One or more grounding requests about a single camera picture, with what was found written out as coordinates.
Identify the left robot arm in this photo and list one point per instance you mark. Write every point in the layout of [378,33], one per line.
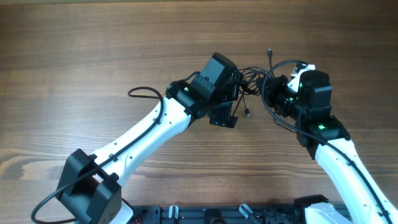
[90,185]

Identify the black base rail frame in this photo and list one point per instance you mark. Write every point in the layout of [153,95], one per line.
[269,214]

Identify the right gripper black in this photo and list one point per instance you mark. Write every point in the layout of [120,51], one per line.
[277,83]

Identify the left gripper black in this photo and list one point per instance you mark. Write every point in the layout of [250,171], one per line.
[221,117]

